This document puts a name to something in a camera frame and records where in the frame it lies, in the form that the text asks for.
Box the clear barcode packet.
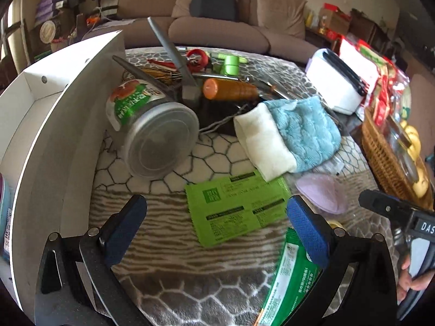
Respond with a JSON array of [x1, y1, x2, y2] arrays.
[[319, 158, 344, 178]]

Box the blue wet wipes pack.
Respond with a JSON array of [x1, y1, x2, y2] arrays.
[[0, 173, 15, 262]]

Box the brown sofa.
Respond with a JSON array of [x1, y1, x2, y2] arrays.
[[82, 0, 321, 64]]

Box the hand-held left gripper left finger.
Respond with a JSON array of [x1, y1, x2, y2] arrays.
[[37, 194, 152, 326]]

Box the purple tissue packs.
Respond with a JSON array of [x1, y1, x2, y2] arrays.
[[36, 0, 69, 24]]

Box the white plastic box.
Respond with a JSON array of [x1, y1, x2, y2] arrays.
[[305, 48, 369, 114]]

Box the pile of red snack packets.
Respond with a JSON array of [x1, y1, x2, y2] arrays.
[[340, 37, 410, 126]]

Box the metal wire whisk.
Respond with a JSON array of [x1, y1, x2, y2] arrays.
[[141, 66, 185, 84]]

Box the wicker basket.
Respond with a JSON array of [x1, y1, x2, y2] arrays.
[[361, 107, 435, 210]]

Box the grey kitchen knife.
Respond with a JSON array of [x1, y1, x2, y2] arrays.
[[147, 16, 201, 102]]

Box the cardboard box red print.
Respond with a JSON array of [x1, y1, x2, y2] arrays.
[[318, 3, 351, 36]]

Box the dark grey utensil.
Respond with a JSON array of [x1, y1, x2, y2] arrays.
[[112, 55, 177, 100]]

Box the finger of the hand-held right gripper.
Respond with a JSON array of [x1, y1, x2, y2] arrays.
[[359, 190, 414, 225]]

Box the white cardboard box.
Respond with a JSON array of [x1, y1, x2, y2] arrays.
[[0, 30, 126, 309]]

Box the green and white packet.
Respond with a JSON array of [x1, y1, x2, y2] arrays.
[[256, 227, 323, 326]]

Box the green sachet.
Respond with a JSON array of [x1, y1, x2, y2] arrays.
[[185, 170, 291, 248]]

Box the person's right hand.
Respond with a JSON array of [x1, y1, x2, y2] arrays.
[[397, 256, 434, 301]]

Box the orange-handled tool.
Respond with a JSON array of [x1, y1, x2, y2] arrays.
[[203, 78, 259, 101]]

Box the green-handled peeler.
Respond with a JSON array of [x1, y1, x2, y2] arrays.
[[210, 52, 249, 64]]

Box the round printed tin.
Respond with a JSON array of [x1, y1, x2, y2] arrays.
[[39, 20, 62, 43]]

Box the dark grey cushion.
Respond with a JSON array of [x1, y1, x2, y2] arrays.
[[189, 0, 237, 20]]

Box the patterned grey tablecloth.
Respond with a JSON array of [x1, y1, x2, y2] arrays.
[[86, 46, 399, 326]]

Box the red kitchen gadget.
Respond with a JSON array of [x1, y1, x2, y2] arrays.
[[186, 49, 209, 73]]

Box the plastic jar green label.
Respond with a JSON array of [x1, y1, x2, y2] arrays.
[[106, 79, 200, 180]]

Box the small green bottle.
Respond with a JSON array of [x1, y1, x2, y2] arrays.
[[220, 56, 239, 76]]

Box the yellow fruit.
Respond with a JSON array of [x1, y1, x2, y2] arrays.
[[403, 122, 422, 159], [412, 168, 431, 198]]

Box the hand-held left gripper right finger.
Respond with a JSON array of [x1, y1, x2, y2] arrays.
[[282, 195, 398, 326]]

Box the blue and white towel mitt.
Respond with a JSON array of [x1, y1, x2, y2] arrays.
[[233, 96, 342, 182]]

